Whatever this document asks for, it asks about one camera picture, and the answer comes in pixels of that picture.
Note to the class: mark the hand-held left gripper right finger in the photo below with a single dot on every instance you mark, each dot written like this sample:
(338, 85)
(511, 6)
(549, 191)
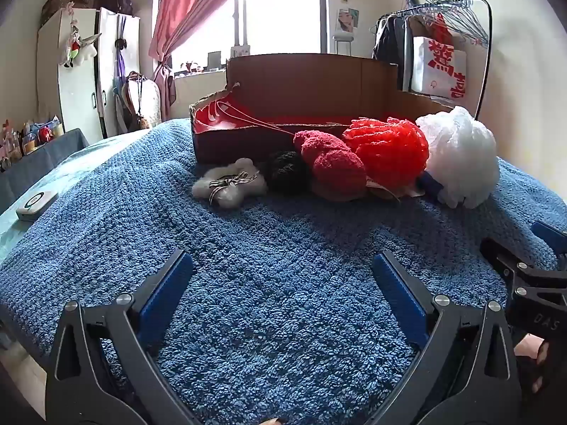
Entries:
(396, 294)

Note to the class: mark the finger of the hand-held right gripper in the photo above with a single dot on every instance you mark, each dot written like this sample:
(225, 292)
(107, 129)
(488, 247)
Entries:
(500, 252)
(551, 232)

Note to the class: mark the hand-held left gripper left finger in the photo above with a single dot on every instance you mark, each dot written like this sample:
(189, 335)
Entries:
(168, 292)

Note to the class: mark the white mesh bath pouf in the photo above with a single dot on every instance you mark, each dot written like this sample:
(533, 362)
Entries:
(465, 155)

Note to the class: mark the white plush bear with ribbon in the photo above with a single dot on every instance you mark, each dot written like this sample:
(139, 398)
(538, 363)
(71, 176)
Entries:
(208, 186)

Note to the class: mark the red foam net ball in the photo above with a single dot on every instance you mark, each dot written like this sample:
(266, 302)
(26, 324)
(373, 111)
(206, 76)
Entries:
(385, 150)

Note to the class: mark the red fuzzy sock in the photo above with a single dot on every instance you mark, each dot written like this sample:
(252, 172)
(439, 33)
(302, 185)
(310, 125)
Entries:
(332, 164)

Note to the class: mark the black fuzzy ball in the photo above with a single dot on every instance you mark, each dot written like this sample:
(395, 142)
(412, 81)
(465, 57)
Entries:
(285, 170)

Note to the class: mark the cardboard box with red lining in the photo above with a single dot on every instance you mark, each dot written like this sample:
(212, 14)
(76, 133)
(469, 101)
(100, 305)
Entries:
(310, 88)

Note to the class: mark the person's right hand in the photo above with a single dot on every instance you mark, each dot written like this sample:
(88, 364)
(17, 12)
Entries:
(529, 347)

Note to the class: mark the blue knitted blanket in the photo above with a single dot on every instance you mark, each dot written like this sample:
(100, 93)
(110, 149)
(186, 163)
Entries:
(265, 252)

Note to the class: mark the white round-dial device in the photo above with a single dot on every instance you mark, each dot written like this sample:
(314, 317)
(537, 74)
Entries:
(37, 206)

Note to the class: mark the light blue bed sheet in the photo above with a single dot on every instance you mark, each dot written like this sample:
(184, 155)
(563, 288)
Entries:
(48, 177)

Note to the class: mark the table with blue cloth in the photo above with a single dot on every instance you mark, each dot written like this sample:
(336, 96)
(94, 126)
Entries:
(40, 159)

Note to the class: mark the black clothes rack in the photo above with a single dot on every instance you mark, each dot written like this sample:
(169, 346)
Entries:
(488, 53)

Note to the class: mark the white bag with red print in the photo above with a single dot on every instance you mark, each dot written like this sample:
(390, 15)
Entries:
(425, 66)

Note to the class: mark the white wardrobe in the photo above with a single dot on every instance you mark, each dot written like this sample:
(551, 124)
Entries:
(79, 93)

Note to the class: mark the dark hanging jacket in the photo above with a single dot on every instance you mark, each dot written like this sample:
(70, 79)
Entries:
(390, 44)

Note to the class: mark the hanging plush doll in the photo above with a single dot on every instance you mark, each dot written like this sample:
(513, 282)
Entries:
(77, 51)

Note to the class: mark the white stool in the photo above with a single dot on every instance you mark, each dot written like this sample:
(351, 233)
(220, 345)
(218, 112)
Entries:
(343, 40)

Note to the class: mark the pink curtain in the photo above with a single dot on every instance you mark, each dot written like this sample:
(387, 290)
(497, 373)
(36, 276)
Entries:
(186, 9)

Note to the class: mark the leopard print bag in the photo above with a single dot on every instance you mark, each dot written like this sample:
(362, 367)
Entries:
(66, 2)

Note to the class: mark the wall photo poster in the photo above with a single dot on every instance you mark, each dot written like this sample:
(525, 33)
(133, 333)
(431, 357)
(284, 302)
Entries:
(347, 20)

